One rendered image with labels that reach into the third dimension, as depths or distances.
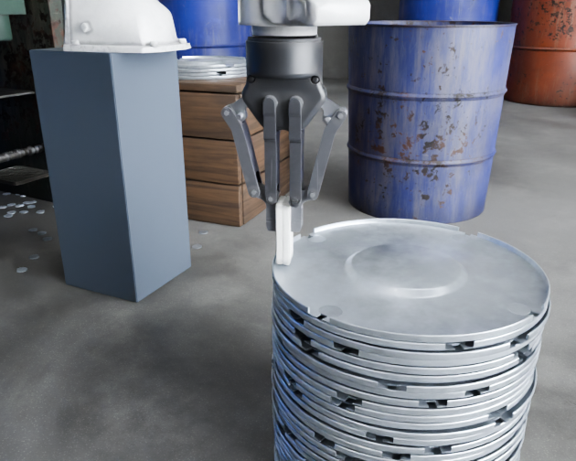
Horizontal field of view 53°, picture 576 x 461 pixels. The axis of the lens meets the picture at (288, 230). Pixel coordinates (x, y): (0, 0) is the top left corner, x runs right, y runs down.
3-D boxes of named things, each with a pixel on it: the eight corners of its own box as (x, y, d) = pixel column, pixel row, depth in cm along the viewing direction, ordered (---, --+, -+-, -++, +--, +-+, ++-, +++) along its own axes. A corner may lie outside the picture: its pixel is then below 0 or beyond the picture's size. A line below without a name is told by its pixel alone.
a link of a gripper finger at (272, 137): (277, 98, 56) (262, 97, 56) (274, 207, 60) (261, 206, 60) (282, 92, 59) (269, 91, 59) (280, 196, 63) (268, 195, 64)
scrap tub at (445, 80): (504, 192, 172) (528, 21, 154) (474, 239, 137) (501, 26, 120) (371, 173, 190) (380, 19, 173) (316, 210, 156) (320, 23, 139)
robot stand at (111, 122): (191, 266, 123) (176, 46, 106) (137, 303, 108) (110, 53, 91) (124, 251, 130) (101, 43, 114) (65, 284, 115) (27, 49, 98)
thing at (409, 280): (374, 209, 82) (374, 203, 81) (590, 269, 63) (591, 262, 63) (217, 273, 62) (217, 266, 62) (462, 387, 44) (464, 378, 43)
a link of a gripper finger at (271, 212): (276, 187, 60) (249, 185, 61) (277, 231, 62) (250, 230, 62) (279, 182, 62) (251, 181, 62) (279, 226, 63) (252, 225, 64)
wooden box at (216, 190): (296, 186, 177) (297, 69, 164) (240, 227, 144) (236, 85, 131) (185, 172, 191) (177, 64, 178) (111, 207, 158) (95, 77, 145)
